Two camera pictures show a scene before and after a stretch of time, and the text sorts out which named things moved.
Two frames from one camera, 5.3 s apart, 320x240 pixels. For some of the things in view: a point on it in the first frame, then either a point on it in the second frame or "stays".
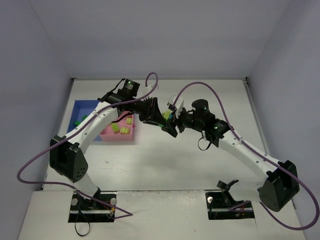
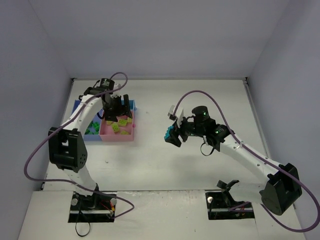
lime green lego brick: x=115 y=127 stays
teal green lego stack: x=167 y=115 -> x=167 y=133
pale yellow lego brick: x=129 y=121 stays
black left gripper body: x=150 y=110 -> x=116 y=110
